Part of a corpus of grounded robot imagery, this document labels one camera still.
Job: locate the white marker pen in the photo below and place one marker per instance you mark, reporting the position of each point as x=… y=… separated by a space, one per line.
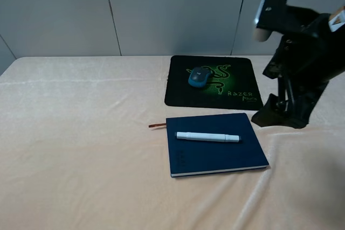
x=208 y=137

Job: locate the dark blue notebook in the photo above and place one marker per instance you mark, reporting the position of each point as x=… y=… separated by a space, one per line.
x=191 y=158

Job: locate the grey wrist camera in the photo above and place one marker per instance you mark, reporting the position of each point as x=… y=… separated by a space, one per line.
x=266 y=18

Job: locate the blue and black computer mouse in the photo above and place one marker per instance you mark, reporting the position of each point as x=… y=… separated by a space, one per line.
x=198 y=77

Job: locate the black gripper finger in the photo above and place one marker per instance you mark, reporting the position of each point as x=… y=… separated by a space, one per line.
x=275 y=112

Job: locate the brown notebook ribbon bookmark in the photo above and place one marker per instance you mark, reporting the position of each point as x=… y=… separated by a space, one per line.
x=157 y=125

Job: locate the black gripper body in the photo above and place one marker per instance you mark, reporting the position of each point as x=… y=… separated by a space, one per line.
x=310 y=54

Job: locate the black green Razer mouse pad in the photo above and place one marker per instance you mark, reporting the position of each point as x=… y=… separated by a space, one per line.
x=231 y=85

